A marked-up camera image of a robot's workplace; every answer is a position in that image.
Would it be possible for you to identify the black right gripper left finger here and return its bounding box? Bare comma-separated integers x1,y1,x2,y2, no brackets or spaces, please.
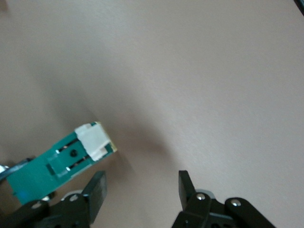
0,170,107,228

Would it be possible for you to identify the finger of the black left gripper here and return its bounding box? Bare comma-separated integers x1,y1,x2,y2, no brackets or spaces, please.
0,158,34,182

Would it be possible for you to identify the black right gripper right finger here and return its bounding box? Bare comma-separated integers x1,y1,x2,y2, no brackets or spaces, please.
171,170,276,228

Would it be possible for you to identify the green load switch white lever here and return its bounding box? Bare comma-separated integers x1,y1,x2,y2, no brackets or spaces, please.
6,121,117,205

